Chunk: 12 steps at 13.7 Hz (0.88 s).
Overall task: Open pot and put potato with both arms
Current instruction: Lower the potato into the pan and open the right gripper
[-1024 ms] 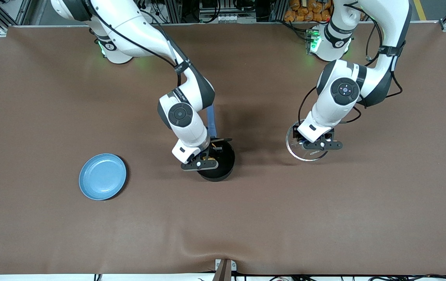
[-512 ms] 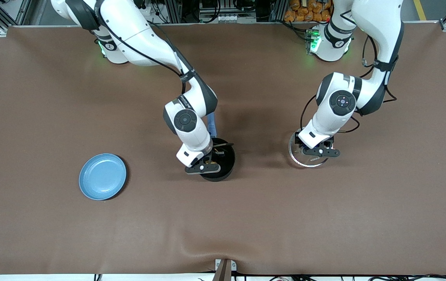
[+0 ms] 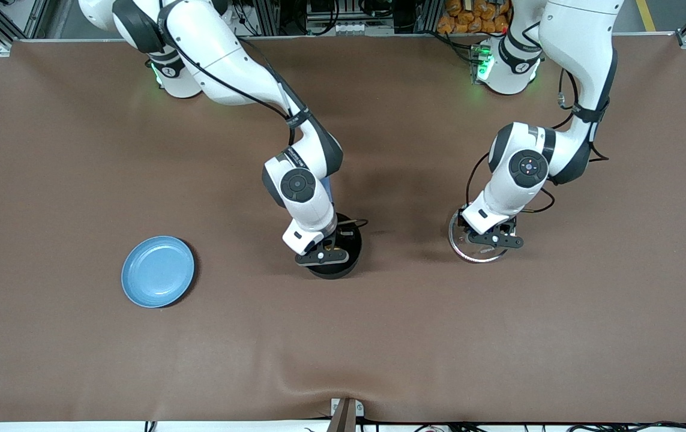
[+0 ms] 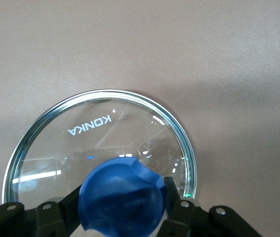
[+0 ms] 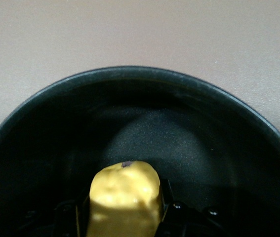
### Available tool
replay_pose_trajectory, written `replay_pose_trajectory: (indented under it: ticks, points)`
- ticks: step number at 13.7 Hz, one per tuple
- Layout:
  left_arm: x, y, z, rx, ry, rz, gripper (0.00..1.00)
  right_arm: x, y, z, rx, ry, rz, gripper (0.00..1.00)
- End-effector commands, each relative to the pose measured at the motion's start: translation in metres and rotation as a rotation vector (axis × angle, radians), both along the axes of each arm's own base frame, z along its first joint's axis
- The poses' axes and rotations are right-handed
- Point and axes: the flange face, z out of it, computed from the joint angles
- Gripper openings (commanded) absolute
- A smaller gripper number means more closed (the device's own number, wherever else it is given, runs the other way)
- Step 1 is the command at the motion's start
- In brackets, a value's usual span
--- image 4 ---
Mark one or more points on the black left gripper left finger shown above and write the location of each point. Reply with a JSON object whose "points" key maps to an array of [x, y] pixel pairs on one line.
{"points": [[46, 219]]}

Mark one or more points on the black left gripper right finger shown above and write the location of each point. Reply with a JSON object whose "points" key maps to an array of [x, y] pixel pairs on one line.
{"points": [[191, 219]]}

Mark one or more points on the glass lid with blue knob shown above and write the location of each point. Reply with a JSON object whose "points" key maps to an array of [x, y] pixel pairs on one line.
{"points": [[120, 197]]}

